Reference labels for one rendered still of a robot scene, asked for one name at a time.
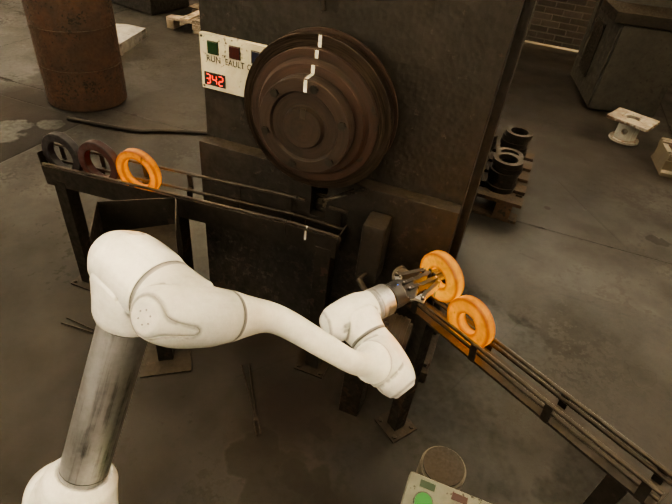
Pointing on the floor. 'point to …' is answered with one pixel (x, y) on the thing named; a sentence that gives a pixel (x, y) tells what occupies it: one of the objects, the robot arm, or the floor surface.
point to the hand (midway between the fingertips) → (442, 272)
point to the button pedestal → (434, 492)
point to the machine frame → (465, 135)
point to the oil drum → (77, 53)
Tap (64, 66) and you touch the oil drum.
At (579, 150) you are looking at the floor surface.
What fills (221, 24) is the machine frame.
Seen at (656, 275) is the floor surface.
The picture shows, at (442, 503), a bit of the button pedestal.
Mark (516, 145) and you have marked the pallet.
